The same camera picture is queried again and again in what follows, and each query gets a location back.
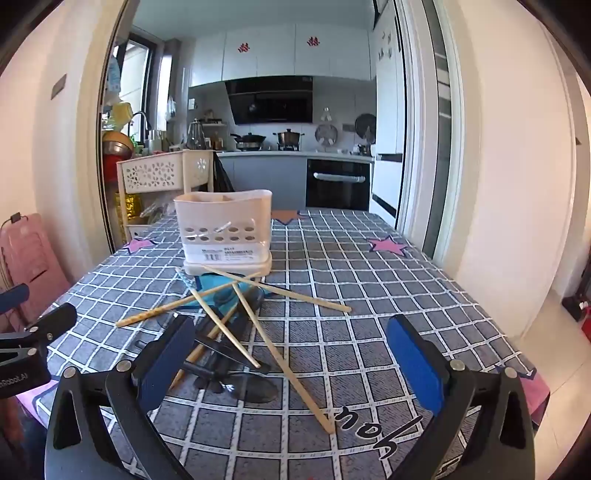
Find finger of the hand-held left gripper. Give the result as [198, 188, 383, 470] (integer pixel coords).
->
[0, 302, 78, 358]
[0, 284, 31, 315]

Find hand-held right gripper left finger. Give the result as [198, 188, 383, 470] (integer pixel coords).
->
[51, 314, 197, 480]

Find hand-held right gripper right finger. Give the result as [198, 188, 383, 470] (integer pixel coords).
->
[386, 315, 537, 480]

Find grey translucent plastic spoon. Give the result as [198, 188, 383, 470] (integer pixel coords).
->
[180, 357, 234, 393]
[217, 367, 281, 403]

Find white plastic utensil holder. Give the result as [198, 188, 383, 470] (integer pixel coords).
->
[173, 189, 274, 280]

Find pink plastic stool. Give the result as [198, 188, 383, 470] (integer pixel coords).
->
[0, 212, 70, 324]

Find grey checkered tablecloth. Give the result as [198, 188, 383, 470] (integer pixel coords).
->
[30, 208, 552, 480]

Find gold foil bag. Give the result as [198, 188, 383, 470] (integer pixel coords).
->
[115, 193, 141, 227]

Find clear plastic grocery bag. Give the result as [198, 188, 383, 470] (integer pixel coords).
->
[139, 200, 176, 222]

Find white perforated storage cart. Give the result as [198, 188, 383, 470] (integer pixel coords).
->
[115, 148, 215, 245]

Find black built-in oven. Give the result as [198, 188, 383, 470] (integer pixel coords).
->
[305, 158, 372, 213]

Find black garbage bag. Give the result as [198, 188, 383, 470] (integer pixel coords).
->
[212, 152, 236, 193]

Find grey kitchen counter cabinet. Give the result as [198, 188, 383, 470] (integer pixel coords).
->
[217, 150, 308, 210]

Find white sliding door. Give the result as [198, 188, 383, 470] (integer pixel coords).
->
[397, 0, 465, 264]

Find glass pitcher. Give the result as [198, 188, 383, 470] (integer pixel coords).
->
[186, 119, 207, 150]

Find wooden spice rack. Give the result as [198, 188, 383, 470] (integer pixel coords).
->
[203, 111, 227, 151]

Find black wok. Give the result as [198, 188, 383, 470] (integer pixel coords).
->
[231, 132, 267, 151]

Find round metal steamer rack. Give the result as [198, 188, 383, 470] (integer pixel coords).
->
[315, 124, 339, 149]

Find round black hanging pan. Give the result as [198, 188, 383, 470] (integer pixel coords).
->
[355, 113, 377, 139]

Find white refrigerator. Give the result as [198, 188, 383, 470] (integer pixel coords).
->
[369, 0, 407, 229]

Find steel cooking pot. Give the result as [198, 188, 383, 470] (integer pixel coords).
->
[273, 129, 304, 149]

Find black range hood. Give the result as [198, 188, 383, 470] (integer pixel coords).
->
[225, 76, 314, 125]

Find white upper kitchen cabinets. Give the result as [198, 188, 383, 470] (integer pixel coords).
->
[189, 23, 372, 88]

